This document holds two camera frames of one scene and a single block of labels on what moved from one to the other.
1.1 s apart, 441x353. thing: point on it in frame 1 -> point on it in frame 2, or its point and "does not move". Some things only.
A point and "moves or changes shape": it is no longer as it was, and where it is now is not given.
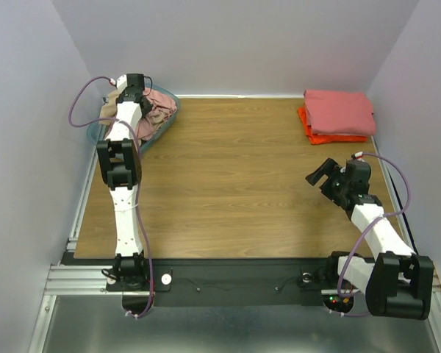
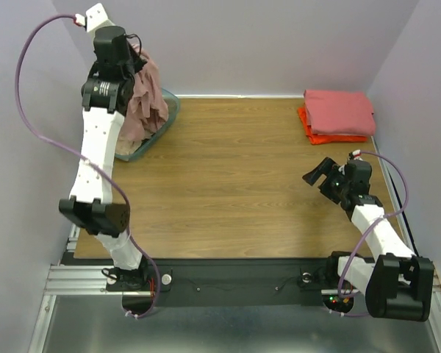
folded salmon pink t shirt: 339,112 does not move
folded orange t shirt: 314,139 does not move
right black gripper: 327,178 does not move
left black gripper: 145,105 -> 133,59
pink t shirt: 164,107 moves or changes shape
